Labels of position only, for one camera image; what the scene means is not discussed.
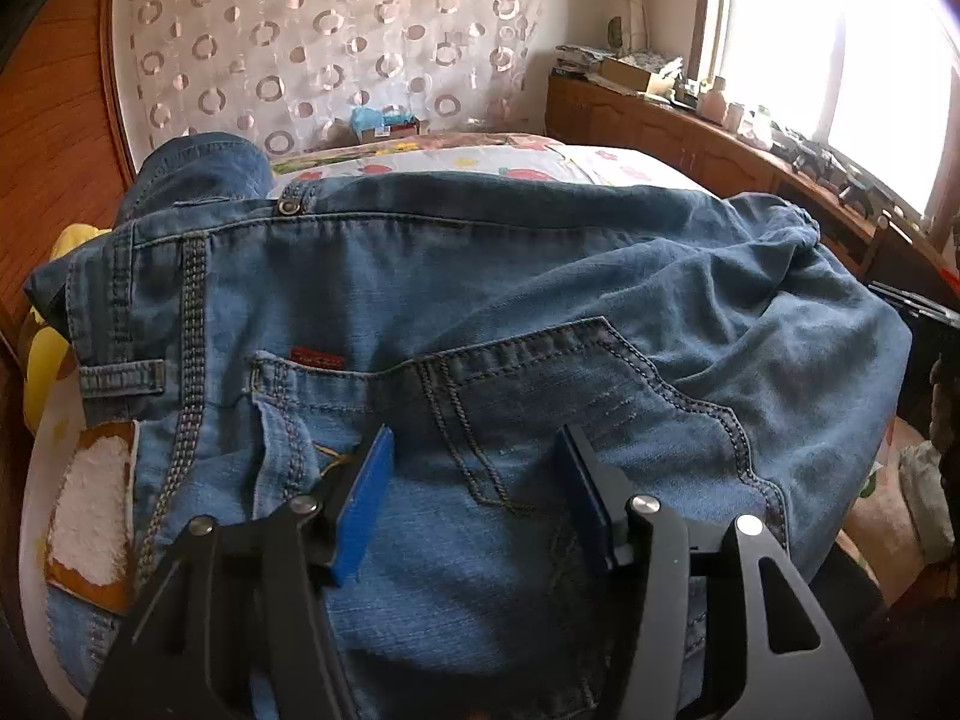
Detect blue denim jeans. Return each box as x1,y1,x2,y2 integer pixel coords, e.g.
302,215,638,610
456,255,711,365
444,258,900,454
26,133,911,718

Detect floral bed sheet mattress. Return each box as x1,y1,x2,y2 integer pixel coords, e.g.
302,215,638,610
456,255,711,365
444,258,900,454
20,133,697,718

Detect pink bottle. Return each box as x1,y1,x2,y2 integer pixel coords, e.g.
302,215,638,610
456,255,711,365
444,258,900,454
697,76,727,125

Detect yellow plush toy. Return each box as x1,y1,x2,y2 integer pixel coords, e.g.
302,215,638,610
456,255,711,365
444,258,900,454
20,223,109,434

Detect wooden sideboard cabinet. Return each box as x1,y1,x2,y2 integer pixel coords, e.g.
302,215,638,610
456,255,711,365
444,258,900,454
545,73,958,307

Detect cardboard box on cabinet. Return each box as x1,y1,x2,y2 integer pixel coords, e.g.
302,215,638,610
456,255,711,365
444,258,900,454
599,57,674,96

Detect circle patterned curtain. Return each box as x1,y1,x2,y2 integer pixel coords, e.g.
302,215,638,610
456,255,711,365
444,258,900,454
112,0,542,160

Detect window frame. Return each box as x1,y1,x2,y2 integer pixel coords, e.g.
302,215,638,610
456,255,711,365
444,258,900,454
716,0,958,224

